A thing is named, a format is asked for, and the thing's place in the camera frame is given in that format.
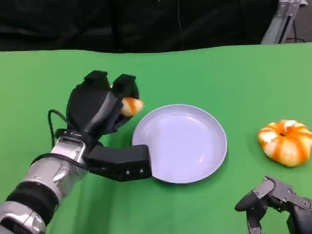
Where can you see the lilac plate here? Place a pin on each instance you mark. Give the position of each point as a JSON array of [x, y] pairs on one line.
[[185, 143]]

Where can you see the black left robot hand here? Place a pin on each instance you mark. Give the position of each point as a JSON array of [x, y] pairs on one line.
[[90, 104]]

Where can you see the orange white toy bread roll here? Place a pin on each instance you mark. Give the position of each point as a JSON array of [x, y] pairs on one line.
[[285, 143], [132, 106]]

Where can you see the silver aluminium frame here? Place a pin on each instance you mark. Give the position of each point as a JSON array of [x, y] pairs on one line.
[[280, 22]]

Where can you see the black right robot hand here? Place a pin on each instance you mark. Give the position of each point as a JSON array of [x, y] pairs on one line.
[[280, 200]]

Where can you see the black curtain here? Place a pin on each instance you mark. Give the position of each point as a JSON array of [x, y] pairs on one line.
[[97, 24]]

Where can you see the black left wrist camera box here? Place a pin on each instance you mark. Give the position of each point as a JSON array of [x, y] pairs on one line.
[[119, 163]]

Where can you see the green table cloth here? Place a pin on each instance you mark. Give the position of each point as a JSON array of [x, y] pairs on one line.
[[195, 78]]

